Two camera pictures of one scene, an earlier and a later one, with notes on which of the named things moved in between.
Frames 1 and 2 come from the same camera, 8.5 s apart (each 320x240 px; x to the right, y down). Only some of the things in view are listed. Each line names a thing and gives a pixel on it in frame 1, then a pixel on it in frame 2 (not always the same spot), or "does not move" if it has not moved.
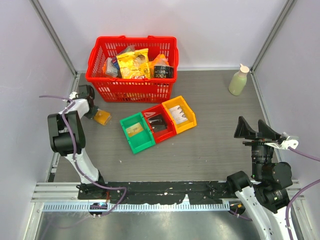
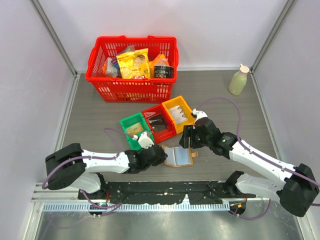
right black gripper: (266, 135) → (189, 131)
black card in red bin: (158, 123) does not move
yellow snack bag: (134, 63) does not move
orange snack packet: (160, 59) does not move
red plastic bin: (160, 122) does not move
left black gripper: (91, 116) → (160, 161)
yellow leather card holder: (102, 117) → (178, 156)
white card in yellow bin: (178, 114) does not move
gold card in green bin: (134, 129) does not move
